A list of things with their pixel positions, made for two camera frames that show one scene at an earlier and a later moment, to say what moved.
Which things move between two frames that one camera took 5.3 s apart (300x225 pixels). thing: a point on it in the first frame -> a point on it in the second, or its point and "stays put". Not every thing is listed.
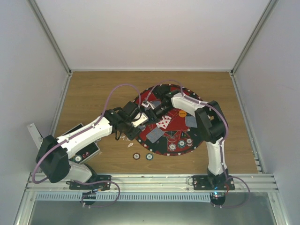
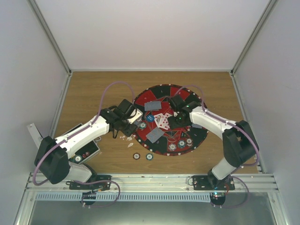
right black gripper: [151, 114] -> [173, 124]
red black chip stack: [136, 156] stays put
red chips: [189, 141] stays put
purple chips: [172, 147] stays put
